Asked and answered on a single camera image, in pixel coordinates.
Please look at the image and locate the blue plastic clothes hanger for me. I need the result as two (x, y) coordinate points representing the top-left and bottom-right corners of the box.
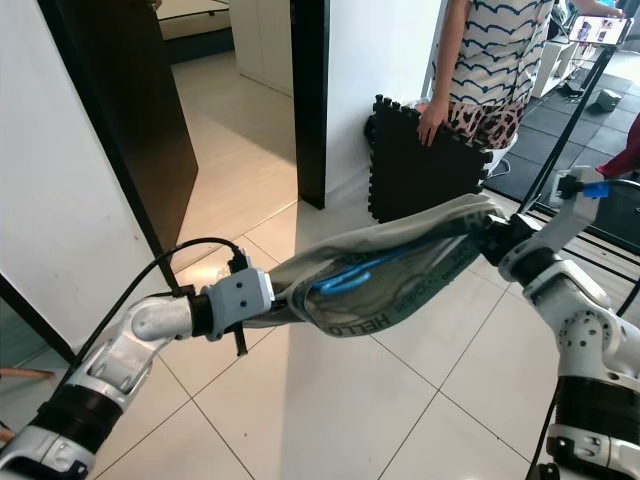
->
(305, 245), (411, 296)

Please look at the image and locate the grey printed shirt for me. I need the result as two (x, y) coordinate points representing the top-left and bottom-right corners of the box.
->
(272, 193), (511, 338)

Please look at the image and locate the person's left hand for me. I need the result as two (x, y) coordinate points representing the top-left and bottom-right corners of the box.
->
(575, 0), (631, 18)

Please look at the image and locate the wooden furniture leg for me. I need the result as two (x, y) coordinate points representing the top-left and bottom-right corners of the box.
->
(0, 366), (53, 382)

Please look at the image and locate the small grey box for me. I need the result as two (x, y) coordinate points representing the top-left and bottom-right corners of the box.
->
(592, 88), (624, 112)

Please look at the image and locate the black smartphone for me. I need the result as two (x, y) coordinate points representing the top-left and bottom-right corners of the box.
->
(568, 15), (631, 46)

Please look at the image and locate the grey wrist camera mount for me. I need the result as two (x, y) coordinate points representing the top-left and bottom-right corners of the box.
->
(540, 165), (608, 256)
(208, 265), (276, 336)

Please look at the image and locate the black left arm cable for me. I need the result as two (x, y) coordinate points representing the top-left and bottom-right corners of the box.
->
(50, 236), (253, 441)

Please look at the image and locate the black foam mat tile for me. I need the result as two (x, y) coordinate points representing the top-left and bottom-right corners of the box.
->
(365, 93), (491, 226)

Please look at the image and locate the black door frame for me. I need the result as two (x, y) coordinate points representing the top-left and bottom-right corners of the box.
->
(290, 0), (331, 209)

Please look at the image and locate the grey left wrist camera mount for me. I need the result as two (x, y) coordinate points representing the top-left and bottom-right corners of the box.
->
(208, 265), (276, 336)

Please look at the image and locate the person in patterned dress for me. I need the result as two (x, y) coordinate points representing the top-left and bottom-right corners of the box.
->
(445, 0), (561, 151)

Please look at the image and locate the black metal clothes rack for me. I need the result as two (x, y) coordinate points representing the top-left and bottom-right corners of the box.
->
(485, 40), (640, 256)

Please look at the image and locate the white wardrobe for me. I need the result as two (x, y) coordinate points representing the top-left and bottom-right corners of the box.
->
(228, 0), (293, 96)

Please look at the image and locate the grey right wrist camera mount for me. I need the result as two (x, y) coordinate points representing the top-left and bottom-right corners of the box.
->
(540, 165), (608, 256)

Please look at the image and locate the person's right hand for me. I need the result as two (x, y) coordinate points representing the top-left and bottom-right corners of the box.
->
(415, 97), (451, 148)

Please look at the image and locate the dark wooden door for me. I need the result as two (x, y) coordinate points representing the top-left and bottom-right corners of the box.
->
(40, 0), (199, 291)

